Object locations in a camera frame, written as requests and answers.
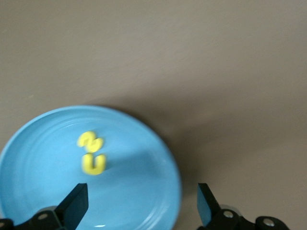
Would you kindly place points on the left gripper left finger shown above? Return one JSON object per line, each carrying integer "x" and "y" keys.
{"x": 69, "y": 208}

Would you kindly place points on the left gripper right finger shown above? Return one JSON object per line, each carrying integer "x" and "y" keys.
{"x": 211, "y": 215}

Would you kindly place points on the yellow letter u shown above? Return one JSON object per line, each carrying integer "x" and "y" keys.
{"x": 92, "y": 170}

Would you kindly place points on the yellow number 2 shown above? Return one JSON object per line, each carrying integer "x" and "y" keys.
{"x": 94, "y": 143}

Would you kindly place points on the blue plate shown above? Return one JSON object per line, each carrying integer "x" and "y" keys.
{"x": 134, "y": 187}

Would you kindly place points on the brown table cover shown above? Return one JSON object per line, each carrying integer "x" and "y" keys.
{"x": 168, "y": 48}

